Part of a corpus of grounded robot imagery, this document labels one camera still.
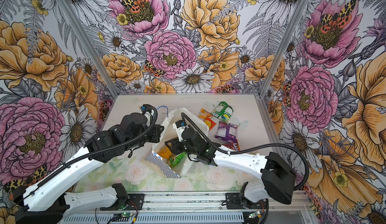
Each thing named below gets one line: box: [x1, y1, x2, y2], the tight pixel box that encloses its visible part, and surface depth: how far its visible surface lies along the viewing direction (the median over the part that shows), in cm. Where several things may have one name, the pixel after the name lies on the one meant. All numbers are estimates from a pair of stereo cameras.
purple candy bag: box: [215, 121, 239, 142], surface depth 98 cm
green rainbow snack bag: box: [211, 101, 234, 123], surface depth 110 cm
